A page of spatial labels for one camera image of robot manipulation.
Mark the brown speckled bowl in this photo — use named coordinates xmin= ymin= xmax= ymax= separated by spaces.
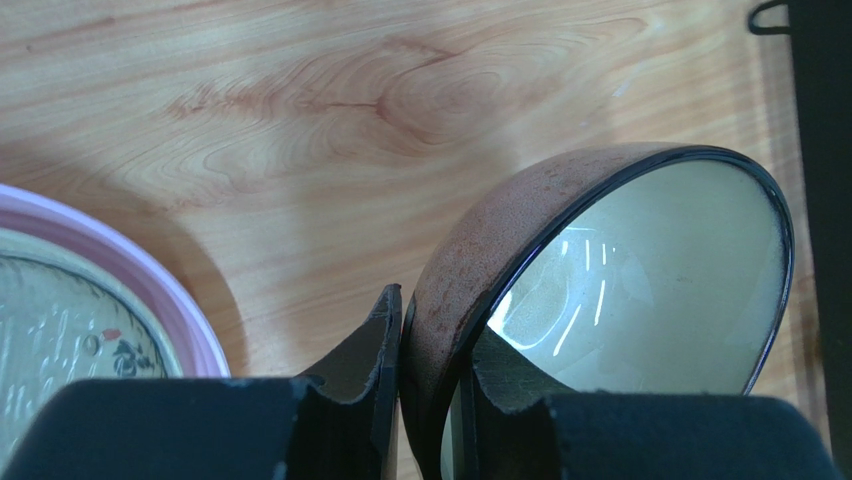
xmin=400 ymin=143 xmax=795 ymax=479

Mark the black wire dish rack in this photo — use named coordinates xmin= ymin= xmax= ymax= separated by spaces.
xmin=747 ymin=1 xmax=851 ymax=476

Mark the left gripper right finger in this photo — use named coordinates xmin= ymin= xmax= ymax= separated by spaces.
xmin=459 ymin=331 xmax=840 ymax=479

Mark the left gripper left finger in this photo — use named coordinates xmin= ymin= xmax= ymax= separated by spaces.
xmin=2 ymin=284 xmax=403 ymax=479

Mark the cream patterned plate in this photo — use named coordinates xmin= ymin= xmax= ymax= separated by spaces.
xmin=1 ymin=229 xmax=184 ymax=462

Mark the pink plate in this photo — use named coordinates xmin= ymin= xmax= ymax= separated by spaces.
xmin=1 ymin=184 xmax=231 ymax=378

